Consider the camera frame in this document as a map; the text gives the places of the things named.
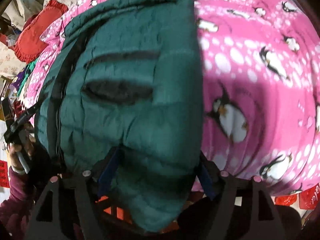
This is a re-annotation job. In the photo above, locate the dark green puffer jacket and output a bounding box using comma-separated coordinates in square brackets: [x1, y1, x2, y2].
[35, 0, 203, 232]

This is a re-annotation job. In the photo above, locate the maroon sleeve forearm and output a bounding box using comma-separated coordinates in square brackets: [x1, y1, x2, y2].
[1, 167, 34, 239]

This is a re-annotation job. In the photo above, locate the person left hand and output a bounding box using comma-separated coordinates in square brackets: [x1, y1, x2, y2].
[9, 122, 34, 175]

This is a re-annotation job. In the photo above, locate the green cloth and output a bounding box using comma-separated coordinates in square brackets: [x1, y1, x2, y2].
[17, 58, 38, 97]

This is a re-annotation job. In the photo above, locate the red ruffled heart pillow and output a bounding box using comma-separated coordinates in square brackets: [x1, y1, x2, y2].
[14, 0, 68, 63]

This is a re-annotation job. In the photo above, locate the beige curtain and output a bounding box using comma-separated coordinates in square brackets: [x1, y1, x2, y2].
[2, 0, 43, 31]

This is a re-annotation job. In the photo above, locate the pink penguin blanket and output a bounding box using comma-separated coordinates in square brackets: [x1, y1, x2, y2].
[35, 0, 319, 197]

